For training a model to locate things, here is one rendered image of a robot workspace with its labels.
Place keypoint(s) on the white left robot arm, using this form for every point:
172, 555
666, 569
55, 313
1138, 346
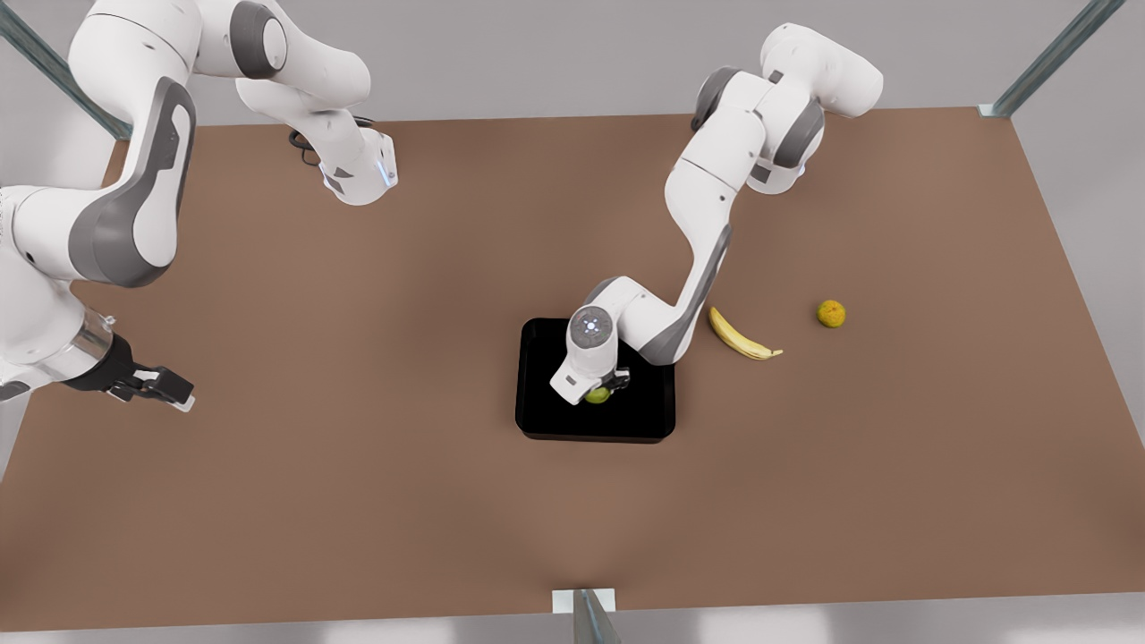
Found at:
716, 170

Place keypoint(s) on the black square tray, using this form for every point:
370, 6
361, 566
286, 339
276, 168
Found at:
555, 411

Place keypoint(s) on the orange-green round citrus fruit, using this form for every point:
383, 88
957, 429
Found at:
831, 314

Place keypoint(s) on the silver frame post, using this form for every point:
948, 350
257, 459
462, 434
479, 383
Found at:
1051, 58
63, 72
586, 617

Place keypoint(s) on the small green round fruit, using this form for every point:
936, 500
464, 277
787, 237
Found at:
597, 395

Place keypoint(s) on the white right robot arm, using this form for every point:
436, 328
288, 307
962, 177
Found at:
134, 179

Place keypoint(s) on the yellow banana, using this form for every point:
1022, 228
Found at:
738, 340

